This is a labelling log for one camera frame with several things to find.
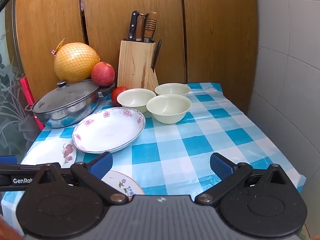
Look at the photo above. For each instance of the black scissors in block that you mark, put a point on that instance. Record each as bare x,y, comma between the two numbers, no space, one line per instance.
155,57

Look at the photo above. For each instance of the brown handled knife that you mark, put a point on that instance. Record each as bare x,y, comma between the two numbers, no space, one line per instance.
140,27

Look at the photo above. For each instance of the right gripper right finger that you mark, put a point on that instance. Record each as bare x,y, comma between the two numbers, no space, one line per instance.
232,176

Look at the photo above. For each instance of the ribbed wooden handled knife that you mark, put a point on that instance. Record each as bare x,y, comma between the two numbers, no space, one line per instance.
150,26

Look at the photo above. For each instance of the deep plate pink flower rim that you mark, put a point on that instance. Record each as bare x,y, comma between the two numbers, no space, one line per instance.
108,130

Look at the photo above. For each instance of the red cutting board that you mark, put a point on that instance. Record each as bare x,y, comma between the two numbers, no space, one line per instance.
29,98

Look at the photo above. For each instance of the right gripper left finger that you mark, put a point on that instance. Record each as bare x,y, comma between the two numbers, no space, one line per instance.
89,175

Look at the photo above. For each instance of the white plate pink flowers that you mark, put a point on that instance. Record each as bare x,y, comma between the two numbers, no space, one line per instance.
57,150

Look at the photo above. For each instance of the steel pan with lid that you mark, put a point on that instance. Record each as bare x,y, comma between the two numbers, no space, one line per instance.
68,103

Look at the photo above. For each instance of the yellow netted pomelo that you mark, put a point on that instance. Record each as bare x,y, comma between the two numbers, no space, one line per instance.
73,62

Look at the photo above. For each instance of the red tomato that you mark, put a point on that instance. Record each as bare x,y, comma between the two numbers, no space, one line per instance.
115,93

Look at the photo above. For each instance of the small plate blue flowers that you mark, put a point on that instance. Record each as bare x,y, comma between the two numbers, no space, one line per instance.
122,183

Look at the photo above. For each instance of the cream bowl front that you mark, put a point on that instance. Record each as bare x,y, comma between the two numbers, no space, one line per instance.
169,108

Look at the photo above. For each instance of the wooden knife block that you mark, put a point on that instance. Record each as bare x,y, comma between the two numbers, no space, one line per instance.
135,65

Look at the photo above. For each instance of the cream bowl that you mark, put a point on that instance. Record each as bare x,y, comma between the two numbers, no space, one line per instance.
169,108
173,88
136,98

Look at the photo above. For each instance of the wooden cabinet doors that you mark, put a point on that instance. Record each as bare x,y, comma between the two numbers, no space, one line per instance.
203,40

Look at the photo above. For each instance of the frosted glass door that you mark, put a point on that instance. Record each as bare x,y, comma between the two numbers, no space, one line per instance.
18,128

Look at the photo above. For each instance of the black handled knife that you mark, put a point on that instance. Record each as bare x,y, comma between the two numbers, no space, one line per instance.
133,25

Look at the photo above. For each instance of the red apple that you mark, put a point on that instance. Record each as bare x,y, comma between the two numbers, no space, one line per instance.
103,74

